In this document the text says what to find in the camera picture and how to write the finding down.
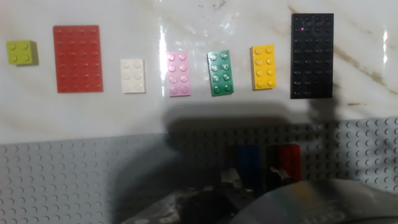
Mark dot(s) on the small lime Lego brick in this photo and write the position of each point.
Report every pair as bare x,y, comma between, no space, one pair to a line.
21,53

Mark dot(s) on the yellow Lego brick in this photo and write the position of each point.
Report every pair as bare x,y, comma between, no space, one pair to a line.
263,67

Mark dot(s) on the grey Lego baseplate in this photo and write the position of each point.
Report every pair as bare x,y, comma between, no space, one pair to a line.
62,180

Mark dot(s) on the green Lego brick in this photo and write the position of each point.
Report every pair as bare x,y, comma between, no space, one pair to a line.
220,73

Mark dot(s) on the blue Lego brick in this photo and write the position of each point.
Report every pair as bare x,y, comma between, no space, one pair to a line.
247,165

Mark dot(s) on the red Lego brick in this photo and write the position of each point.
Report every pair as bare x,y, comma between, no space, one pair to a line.
289,161

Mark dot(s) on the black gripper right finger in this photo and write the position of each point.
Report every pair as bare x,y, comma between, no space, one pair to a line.
280,175

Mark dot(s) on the red flat Lego plate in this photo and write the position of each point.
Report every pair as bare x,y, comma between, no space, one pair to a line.
77,59

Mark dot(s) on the white Lego brick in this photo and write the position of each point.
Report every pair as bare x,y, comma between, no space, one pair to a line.
133,76

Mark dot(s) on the black flat Lego plate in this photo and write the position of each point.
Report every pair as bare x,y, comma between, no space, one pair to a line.
311,56

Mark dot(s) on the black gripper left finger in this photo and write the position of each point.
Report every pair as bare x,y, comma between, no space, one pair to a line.
231,179

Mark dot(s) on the pink Lego brick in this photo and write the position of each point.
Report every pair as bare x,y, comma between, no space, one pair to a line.
178,74

